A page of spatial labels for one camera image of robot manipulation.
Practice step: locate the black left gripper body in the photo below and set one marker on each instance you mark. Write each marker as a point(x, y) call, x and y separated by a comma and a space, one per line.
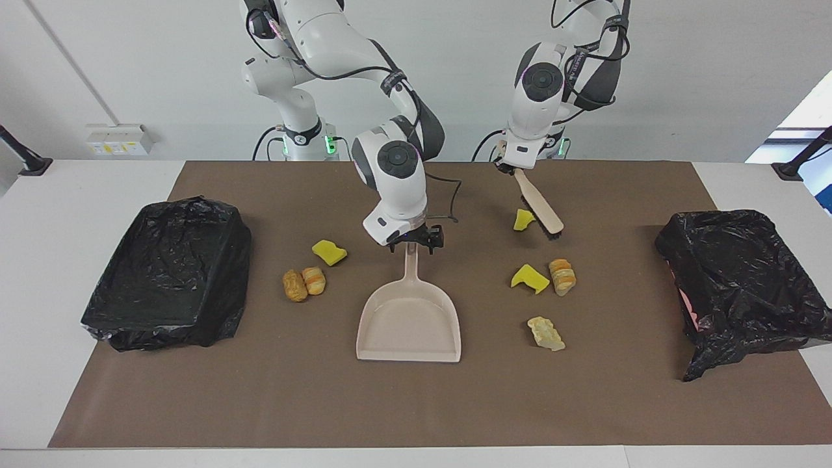
point(504, 169)

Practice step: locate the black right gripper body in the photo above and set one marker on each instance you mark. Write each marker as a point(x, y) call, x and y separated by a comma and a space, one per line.
point(413, 235)

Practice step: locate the beige hand brush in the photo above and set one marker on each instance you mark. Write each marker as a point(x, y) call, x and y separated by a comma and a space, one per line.
point(543, 208)

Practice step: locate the small yellow green sponge piece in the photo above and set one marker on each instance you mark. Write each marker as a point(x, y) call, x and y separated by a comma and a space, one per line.
point(522, 221)

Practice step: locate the beige plastic dustpan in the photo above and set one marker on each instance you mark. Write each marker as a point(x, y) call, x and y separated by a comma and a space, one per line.
point(409, 325)

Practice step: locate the orange striped toy croissant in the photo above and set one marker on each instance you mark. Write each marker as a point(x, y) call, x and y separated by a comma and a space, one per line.
point(561, 276)
point(314, 281)

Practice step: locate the notched yellow sponge piece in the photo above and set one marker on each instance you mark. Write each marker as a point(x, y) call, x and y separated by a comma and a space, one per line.
point(533, 279)

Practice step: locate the brown toy bread roll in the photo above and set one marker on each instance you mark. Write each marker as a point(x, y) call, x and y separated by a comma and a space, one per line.
point(294, 286)

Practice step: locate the pale toy croissant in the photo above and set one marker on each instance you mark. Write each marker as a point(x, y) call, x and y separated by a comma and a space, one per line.
point(546, 333)

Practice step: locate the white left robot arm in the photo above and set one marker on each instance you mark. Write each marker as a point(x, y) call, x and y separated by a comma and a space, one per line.
point(539, 104)

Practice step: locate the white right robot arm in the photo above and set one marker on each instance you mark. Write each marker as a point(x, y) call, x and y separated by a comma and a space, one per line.
point(396, 195)

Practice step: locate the black bag lined pink bin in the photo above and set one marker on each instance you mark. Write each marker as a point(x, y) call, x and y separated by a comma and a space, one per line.
point(734, 273)

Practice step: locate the brown table mat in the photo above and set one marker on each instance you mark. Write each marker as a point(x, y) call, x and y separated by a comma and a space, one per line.
point(416, 403)

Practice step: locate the black clamp stand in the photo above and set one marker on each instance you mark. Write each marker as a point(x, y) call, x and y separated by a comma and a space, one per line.
point(32, 166)
point(790, 170)

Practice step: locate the bright window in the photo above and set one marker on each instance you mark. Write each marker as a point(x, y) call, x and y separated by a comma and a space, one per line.
point(812, 110)

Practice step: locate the white wall socket strip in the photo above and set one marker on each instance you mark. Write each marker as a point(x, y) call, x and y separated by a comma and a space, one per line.
point(117, 140)

